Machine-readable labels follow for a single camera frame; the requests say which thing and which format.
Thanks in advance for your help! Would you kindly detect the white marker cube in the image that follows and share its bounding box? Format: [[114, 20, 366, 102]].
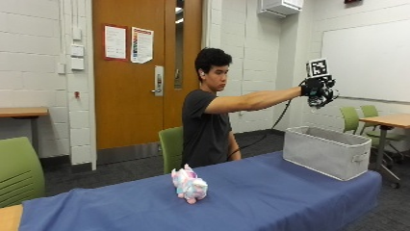
[[305, 58, 332, 79]]

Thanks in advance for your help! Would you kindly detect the whiteboard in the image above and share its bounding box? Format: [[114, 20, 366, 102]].
[[321, 19, 410, 104]]

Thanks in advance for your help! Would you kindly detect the grey fabric storage bin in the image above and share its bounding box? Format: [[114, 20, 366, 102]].
[[283, 125, 373, 182]]

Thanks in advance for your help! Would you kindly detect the wooden side table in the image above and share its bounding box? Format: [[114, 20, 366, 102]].
[[0, 106, 51, 157], [358, 113, 410, 190]]

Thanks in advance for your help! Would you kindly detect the the person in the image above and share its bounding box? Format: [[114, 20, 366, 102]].
[[181, 47, 341, 168]]

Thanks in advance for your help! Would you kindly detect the pastel plush toy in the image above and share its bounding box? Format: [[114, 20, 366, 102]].
[[171, 164, 211, 205]]

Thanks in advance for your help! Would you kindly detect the blue tablecloth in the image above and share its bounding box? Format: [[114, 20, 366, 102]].
[[18, 150, 384, 231]]

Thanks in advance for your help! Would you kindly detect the wooden door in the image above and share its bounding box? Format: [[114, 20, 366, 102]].
[[91, 0, 204, 151]]

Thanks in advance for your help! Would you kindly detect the colourful paper notice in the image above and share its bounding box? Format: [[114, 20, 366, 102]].
[[130, 26, 155, 64]]

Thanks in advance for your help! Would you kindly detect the white paper notice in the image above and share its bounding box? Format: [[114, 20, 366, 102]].
[[103, 24, 128, 62]]

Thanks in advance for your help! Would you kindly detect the black cable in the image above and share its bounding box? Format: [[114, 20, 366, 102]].
[[227, 79, 308, 161]]

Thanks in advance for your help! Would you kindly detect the white wall unit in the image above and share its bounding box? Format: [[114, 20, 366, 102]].
[[256, 0, 305, 18]]

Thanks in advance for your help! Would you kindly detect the metal door handle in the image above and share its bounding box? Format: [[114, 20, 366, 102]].
[[152, 64, 165, 97]]

